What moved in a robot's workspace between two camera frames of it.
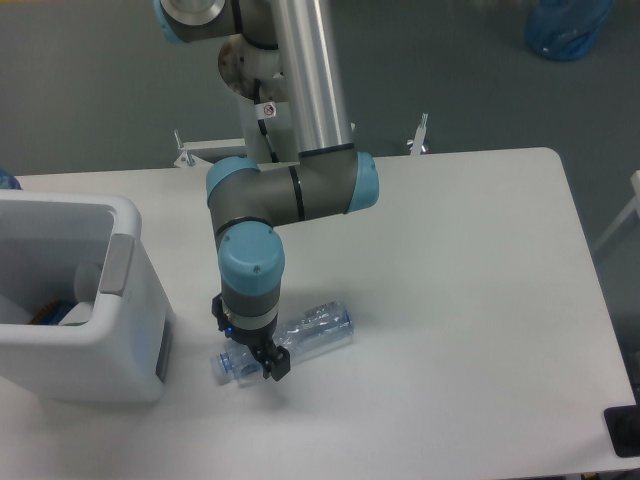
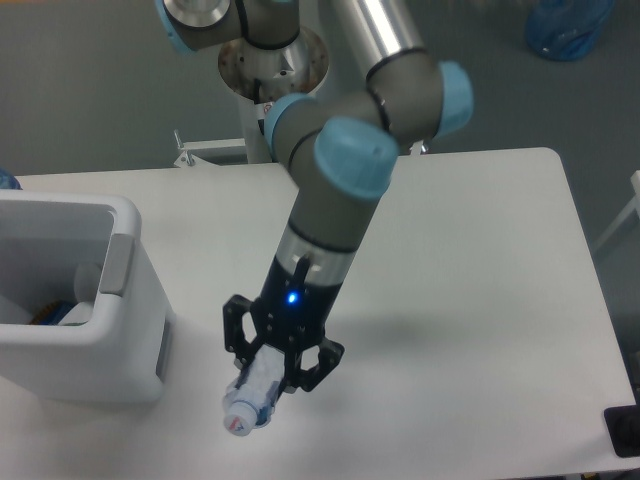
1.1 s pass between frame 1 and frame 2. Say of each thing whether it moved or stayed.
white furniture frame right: stayed
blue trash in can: stayed
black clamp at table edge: stayed
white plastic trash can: stayed
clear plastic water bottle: moved
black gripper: moved
